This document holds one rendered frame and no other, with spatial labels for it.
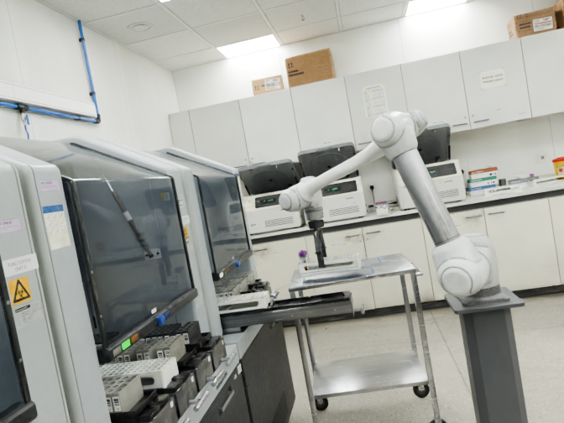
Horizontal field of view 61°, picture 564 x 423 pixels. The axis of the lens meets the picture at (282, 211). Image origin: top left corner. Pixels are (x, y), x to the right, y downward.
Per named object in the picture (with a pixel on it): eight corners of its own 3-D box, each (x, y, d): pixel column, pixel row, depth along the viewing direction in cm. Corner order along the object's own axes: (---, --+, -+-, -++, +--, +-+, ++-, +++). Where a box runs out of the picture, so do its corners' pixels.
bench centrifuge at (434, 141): (401, 211, 413) (388, 133, 409) (396, 206, 474) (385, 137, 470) (467, 201, 403) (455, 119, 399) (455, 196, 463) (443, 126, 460)
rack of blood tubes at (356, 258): (299, 276, 231) (297, 263, 230) (303, 272, 240) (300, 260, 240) (360, 268, 224) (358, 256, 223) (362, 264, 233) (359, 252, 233)
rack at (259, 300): (199, 320, 202) (196, 305, 202) (206, 313, 212) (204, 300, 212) (266, 310, 197) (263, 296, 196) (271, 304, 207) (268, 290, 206)
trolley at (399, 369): (311, 455, 229) (281, 289, 225) (314, 409, 275) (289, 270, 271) (452, 438, 222) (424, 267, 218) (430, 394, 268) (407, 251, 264)
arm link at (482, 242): (503, 279, 198) (495, 227, 197) (495, 291, 183) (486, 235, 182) (463, 279, 207) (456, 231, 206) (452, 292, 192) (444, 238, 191)
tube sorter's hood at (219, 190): (107, 297, 206) (78, 152, 202) (164, 268, 265) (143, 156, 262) (220, 280, 196) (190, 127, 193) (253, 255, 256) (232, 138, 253)
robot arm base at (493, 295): (495, 287, 208) (493, 274, 207) (511, 300, 186) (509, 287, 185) (452, 293, 211) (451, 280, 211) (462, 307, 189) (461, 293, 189)
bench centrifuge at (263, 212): (242, 237, 440) (230, 168, 436) (259, 228, 500) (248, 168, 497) (301, 227, 428) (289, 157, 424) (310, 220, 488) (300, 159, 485)
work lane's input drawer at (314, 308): (192, 337, 201) (189, 317, 201) (203, 327, 215) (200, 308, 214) (365, 316, 188) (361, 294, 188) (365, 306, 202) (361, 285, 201)
